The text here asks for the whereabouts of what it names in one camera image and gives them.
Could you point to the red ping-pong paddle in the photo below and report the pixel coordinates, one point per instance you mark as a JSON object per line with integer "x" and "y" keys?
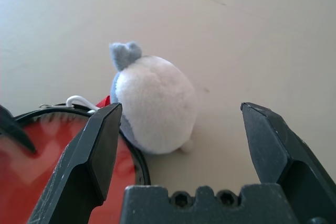
{"x": 52, "y": 140}

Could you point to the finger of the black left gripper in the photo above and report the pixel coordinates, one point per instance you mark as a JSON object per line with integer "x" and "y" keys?
{"x": 15, "y": 127}

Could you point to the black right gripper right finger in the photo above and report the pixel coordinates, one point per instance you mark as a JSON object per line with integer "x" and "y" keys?
{"x": 283, "y": 150}

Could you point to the red and black paddle case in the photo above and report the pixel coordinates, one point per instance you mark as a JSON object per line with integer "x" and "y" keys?
{"x": 144, "y": 169}

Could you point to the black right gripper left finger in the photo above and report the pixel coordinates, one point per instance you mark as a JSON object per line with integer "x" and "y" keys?
{"x": 84, "y": 166}

